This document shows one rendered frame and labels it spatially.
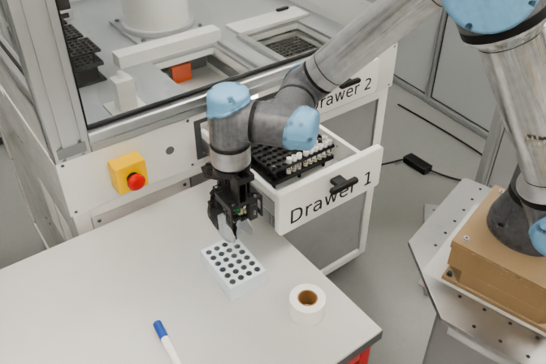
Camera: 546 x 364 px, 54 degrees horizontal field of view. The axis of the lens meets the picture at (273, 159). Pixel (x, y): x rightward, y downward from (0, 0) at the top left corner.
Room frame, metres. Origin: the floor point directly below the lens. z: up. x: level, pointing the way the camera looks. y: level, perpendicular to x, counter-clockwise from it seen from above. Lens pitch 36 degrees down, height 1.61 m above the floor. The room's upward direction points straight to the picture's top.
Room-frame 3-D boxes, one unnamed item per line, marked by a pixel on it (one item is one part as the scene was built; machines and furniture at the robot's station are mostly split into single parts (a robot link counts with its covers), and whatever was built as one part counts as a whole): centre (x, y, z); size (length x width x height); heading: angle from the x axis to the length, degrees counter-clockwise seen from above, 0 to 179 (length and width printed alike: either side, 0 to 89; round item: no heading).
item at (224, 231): (0.78, 0.09, 0.85); 0.06 x 0.03 x 0.09; 34
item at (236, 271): (0.76, 0.08, 0.78); 0.12 x 0.08 x 0.04; 34
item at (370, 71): (1.34, -0.19, 0.87); 0.29 x 0.02 x 0.11; 126
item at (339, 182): (0.87, -0.14, 0.91); 0.07 x 0.04 x 0.01; 126
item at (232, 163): (0.80, 0.07, 1.03); 0.08 x 0.08 x 0.05
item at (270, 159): (1.06, -0.01, 0.87); 0.22 x 0.18 x 0.06; 36
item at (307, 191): (0.89, -0.12, 0.87); 0.29 x 0.02 x 0.11; 126
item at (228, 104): (0.80, 0.07, 1.11); 0.09 x 0.08 x 0.11; 75
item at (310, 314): (0.66, -0.07, 0.78); 0.07 x 0.07 x 0.04
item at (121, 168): (0.94, 0.32, 0.88); 0.07 x 0.05 x 0.07; 126
